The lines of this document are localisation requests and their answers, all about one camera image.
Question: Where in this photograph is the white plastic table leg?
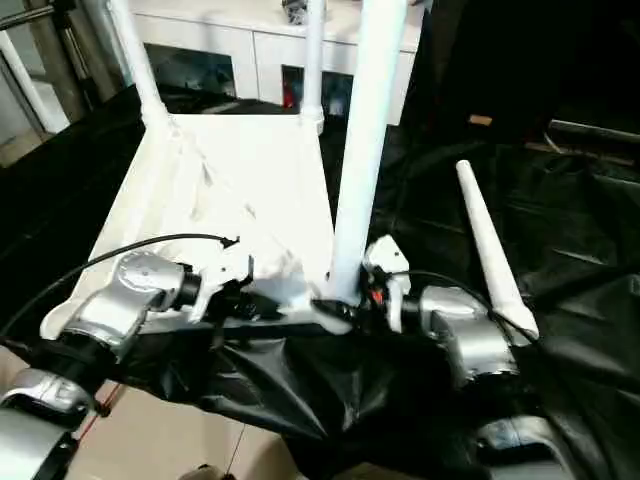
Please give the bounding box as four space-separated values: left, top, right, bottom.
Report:
327 0 407 307
298 0 327 135
455 159 540 337
107 0 175 132

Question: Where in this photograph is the white glass-door cabinet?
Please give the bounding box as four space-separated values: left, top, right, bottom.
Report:
129 0 421 126

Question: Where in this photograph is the black mat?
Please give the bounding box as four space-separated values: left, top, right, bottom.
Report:
0 82 640 480

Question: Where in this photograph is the black metal bar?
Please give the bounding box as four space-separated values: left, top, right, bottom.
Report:
547 119 640 147

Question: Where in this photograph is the white pole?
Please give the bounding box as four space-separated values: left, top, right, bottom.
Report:
0 32 72 134

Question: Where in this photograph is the black tripod pole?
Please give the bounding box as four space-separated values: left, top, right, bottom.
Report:
0 2 76 32

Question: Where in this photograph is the black left wrist camera cable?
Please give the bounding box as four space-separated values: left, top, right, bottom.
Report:
0 233 242 337

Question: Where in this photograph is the red wire hanger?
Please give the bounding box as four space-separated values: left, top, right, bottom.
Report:
74 384 122 447

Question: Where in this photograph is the black backdrop cloth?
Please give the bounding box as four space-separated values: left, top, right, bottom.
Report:
404 0 640 146

